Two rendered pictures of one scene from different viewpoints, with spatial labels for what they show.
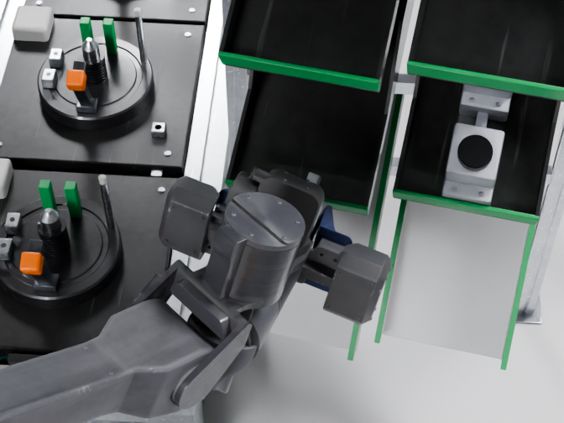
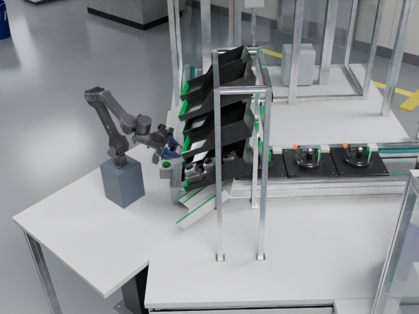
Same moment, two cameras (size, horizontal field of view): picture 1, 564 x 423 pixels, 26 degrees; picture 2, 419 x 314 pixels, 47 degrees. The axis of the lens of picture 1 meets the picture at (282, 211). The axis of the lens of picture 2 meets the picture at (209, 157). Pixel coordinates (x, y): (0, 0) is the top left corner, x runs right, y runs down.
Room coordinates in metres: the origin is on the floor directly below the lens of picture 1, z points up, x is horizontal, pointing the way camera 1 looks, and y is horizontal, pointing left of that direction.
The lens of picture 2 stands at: (0.67, -1.68, 2.37)
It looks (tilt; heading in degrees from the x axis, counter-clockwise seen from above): 35 degrees down; 86
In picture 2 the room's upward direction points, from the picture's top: 2 degrees counter-clockwise
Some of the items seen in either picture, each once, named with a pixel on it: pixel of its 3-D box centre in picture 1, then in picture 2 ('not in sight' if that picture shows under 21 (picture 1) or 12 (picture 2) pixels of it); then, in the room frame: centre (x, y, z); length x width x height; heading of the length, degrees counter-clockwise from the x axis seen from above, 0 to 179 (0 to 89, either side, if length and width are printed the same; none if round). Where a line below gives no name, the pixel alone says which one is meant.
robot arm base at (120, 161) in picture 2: not in sight; (119, 158); (0.36, 0.17, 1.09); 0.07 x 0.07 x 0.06; 44
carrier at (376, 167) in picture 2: not in sight; (359, 153); (1.53, 0.19, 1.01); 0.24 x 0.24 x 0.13; 86
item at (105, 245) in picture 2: not in sight; (132, 202); (0.40, 0.14, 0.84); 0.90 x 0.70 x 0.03; 44
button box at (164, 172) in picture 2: not in sight; (167, 161); (0.58, 0.34, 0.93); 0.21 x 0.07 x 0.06; 86
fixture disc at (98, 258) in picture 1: (57, 250); not in sight; (0.79, 0.24, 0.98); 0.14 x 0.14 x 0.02
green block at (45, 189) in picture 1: (47, 198); not in sight; (0.83, 0.26, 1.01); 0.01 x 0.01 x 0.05; 86
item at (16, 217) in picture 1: (13, 223); not in sight; (0.81, 0.29, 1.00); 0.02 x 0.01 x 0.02; 176
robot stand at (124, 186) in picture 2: not in sight; (123, 180); (0.36, 0.18, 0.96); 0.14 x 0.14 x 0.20; 44
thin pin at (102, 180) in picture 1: (107, 201); not in sight; (0.81, 0.19, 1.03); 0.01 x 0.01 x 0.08
